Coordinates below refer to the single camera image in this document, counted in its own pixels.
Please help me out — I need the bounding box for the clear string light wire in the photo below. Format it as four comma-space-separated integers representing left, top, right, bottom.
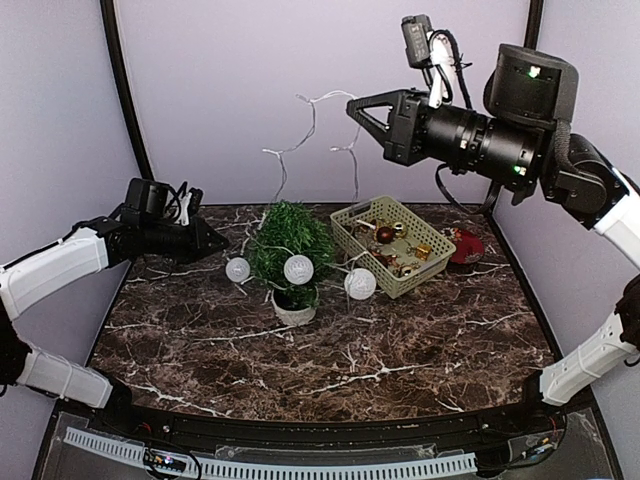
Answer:
239, 89, 371, 301

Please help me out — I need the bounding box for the small green christmas tree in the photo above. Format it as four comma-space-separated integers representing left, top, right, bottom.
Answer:
247, 200, 335, 327

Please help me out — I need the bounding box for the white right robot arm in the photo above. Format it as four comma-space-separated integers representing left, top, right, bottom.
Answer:
346, 89, 639, 406

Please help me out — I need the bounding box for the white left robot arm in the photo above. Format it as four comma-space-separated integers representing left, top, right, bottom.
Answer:
1, 217, 229, 410

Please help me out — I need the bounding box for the pale green perforated basket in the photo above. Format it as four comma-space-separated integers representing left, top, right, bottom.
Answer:
330, 196, 455, 299

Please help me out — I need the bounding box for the gold gift box ornament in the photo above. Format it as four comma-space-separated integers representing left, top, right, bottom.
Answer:
415, 244, 432, 260

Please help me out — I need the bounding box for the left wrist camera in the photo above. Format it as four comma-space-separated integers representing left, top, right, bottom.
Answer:
119, 178, 204, 226

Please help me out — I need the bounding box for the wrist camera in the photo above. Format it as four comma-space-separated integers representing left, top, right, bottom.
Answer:
119, 178, 204, 226
401, 14, 472, 109

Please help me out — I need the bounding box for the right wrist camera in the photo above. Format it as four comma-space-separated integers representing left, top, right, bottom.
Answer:
401, 14, 472, 109

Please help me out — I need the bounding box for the left black frame post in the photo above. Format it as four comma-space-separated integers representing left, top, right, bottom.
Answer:
99, 0, 155, 181

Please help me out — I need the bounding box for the black front table rail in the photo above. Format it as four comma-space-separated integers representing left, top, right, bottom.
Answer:
96, 403, 535, 451

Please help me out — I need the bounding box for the white slotted cable duct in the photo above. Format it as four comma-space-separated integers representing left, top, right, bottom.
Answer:
63, 427, 478, 479

